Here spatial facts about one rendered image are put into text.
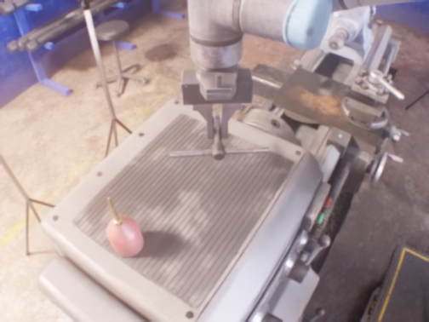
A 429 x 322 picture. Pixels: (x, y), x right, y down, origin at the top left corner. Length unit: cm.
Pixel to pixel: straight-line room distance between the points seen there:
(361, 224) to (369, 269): 35
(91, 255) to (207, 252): 24
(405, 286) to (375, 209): 80
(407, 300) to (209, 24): 172
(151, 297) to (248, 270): 20
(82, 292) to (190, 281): 24
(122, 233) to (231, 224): 23
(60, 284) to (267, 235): 46
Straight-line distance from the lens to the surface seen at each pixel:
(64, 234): 77
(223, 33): 54
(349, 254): 231
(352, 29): 211
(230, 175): 78
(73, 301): 75
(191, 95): 63
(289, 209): 78
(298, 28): 47
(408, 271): 203
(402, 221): 262
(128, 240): 64
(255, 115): 114
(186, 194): 76
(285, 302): 120
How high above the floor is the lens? 195
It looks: 48 degrees down
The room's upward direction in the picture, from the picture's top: 1 degrees counter-clockwise
